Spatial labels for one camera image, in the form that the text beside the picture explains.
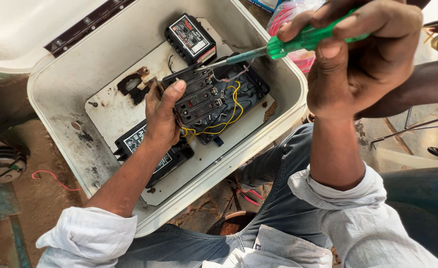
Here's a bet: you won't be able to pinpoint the person's right hand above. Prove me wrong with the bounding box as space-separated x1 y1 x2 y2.
276 0 424 120

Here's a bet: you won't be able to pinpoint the person's left hand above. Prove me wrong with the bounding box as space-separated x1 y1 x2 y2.
144 79 187 148

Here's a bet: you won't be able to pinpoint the black electrical switch block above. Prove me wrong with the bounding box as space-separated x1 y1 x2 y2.
159 56 271 146

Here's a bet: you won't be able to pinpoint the green handled screwdriver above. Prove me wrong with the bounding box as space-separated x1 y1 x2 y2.
196 7 370 73

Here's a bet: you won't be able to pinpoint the white mounting plate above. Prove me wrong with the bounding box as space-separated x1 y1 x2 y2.
85 18 277 206

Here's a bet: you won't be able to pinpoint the black labelled relay box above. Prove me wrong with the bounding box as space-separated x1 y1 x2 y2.
113 118 195 188

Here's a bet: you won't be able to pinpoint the black timer unit box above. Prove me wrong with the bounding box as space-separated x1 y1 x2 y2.
164 13 217 67

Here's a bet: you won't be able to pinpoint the thin metal rods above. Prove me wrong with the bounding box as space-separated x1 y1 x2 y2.
370 107 438 145

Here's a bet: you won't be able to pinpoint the blue white carton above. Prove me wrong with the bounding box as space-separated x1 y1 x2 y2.
246 0 283 15

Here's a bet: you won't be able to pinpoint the black piano hinge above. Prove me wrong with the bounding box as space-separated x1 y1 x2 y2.
44 0 135 58

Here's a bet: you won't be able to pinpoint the round metal motor part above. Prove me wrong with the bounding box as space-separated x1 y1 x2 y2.
0 146 28 184

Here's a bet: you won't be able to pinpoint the white metal enclosure box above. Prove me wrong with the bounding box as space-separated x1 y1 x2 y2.
27 0 309 238

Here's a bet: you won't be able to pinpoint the yellow wires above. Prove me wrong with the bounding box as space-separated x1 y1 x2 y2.
181 81 244 144

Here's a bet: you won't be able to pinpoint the bag of red wires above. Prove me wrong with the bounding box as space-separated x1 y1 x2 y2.
267 0 325 74

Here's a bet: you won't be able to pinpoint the red handled pliers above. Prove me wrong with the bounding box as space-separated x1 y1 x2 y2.
226 179 265 207

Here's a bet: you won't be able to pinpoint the red wire piece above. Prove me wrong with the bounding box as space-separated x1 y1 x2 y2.
32 170 82 192

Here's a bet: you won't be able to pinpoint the white enclosure lid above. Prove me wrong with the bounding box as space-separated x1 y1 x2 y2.
0 0 124 74

